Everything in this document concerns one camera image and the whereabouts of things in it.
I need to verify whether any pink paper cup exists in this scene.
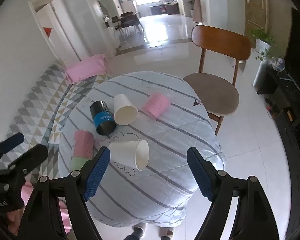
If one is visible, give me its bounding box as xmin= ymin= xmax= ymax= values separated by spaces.
xmin=141 ymin=92 xmax=171 ymax=119

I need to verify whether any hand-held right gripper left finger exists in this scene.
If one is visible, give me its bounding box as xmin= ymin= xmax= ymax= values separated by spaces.
xmin=16 ymin=146 xmax=111 ymax=240

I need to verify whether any silver refrigerator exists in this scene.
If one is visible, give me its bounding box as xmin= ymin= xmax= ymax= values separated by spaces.
xmin=120 ymin=0 xmax=137 ymax=13

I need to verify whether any black television cabinet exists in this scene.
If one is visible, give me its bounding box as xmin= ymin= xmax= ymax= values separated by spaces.
xmin=259 ymin=65 xmax=300 ymax=205

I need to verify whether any glass globe ornament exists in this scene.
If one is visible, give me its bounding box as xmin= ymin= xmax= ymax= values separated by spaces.
xmin=271 ymin=56 xmax=287 ymax=72

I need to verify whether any pink and green cup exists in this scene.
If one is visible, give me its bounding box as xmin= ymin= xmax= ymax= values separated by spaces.
xmin=70 ymin=129 xmax=95 ymax=172

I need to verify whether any pink cloth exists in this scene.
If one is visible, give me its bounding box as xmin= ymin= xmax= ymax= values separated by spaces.
xmin=20 ymin=180 xmax=73 ymax=233

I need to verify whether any dark dining table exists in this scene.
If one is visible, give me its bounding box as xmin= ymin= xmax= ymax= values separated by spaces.
xmin=104 ymin=14 xmax=143 ymax=34

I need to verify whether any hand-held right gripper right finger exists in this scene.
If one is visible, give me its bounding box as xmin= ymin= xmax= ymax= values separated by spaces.
xmin=186 ymin=147 xmax=287 ymax=240

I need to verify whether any green potted plant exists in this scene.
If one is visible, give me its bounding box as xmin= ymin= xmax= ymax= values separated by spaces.
xmin=249 ymin=29 xmax=278 ymax=63

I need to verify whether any black cup with blue band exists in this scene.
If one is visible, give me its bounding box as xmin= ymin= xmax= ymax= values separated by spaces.
xmin=89 ymin=100 xmax=116 ymax=136

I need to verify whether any pink pillow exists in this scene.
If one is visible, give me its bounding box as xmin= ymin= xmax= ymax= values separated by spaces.
xmin=65 ymin=54 xmax=108 ymax=84

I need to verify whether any round table with striped cloth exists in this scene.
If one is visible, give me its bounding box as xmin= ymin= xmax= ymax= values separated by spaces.
xmin=58 ymin=71 xmax=226 ymax=228

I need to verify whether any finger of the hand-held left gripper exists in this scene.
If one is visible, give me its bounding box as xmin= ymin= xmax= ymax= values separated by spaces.
xmin=0 ymin=132 xmax=25 ymax=167
xmin=2 ymin=144 xmax=49 ymax=180

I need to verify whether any white door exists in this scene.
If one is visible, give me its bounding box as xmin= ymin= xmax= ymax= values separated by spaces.
xmin=44 ymin=0 xmax=80 ymax=63

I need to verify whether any person's left foot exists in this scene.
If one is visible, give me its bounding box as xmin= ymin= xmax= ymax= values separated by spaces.
xmin=126 ymin=224 xmax=147 ymax=240

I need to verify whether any wooden chair with cushion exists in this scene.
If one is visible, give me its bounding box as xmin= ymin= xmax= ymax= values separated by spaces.
xmin=182 ymin=25 xmax=252 ymax=135

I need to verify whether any white paper cup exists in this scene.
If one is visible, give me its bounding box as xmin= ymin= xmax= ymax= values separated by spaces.
xmin=108 ymin=139 xmax=150 ymax=171
xmin=113 ymin=94 xmax=139 ymax=126

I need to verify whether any white plant stand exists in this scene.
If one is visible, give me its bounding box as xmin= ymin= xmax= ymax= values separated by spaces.
xmin=252 ymin=60 xmax=274 ymax=88

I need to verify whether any triangle patterned mat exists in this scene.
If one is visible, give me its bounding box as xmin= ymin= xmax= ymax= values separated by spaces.
xmin=0 ymin=64 xmax=110 ymax=180

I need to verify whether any dark kitchen cabinet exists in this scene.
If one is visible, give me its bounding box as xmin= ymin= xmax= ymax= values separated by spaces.
xmin=150 ymin=2 xmax=179 ymax=15

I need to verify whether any small potted plant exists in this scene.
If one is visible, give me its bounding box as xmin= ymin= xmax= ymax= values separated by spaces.
xmin=187 ymin=0 xmax=196 ymax=18

